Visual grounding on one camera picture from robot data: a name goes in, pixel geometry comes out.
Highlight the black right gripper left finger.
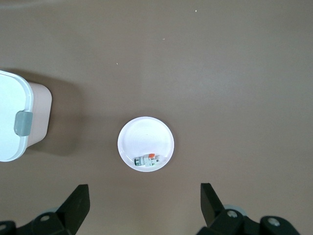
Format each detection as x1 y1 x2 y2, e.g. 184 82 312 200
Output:
0 184 92 235

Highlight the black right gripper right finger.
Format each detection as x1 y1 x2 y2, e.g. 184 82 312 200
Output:
197 183 300 235

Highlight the storage box with white lid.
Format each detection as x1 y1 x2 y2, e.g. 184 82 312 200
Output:
0 70 53 163

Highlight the pink round plate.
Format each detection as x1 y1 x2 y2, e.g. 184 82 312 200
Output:
117 116 176 173

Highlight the brown table mat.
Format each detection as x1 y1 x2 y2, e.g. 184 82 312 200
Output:
0 0 313 235

